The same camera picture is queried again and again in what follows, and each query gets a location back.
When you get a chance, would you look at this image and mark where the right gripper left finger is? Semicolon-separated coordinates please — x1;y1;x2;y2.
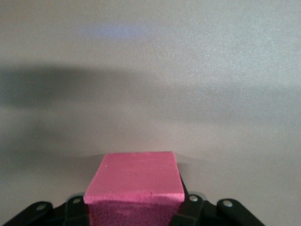
2;194;91;226

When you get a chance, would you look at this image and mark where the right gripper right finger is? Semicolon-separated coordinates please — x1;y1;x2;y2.
170;174;266;226

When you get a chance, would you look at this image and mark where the red foam cube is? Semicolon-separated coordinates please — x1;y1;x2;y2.
83;152;184;226

